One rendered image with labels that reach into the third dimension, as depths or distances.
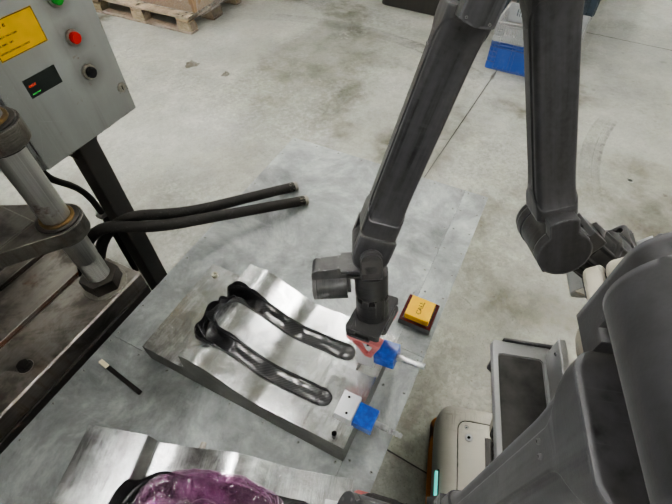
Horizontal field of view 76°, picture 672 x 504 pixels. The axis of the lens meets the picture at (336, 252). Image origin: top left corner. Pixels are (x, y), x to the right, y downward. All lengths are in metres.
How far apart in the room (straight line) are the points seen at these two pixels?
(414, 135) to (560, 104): 0.18
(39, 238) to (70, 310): 0.26
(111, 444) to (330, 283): 0.50
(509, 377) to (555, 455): 0.58
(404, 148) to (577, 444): 0.44
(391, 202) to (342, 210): 0.71
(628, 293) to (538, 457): 0.10
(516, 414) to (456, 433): 0.79
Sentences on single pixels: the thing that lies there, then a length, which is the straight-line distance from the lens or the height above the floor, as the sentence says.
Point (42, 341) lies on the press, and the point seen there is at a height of 0.78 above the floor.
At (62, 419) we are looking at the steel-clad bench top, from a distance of 1.15.
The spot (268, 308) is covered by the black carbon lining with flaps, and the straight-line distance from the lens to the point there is 0.98.
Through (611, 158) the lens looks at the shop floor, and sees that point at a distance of 3.26.
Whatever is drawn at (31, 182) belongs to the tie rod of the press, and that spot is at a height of 1.16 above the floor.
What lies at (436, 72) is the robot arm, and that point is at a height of 1.48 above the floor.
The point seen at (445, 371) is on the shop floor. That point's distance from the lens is 1.95.
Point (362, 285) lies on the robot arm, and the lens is 0.70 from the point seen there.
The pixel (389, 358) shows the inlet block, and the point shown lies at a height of 0.98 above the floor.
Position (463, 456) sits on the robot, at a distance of 1.55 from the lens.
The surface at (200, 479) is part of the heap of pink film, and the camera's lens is 0.87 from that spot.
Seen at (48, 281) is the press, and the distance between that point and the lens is 1.40.
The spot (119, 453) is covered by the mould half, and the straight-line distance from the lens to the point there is 0.94.
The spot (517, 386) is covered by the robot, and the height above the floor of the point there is 1.04.
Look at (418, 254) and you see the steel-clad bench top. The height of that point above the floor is 0.80.
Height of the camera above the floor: 1.73
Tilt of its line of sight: 51 degrees down
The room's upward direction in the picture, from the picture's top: 1 degrees counter-clockwise
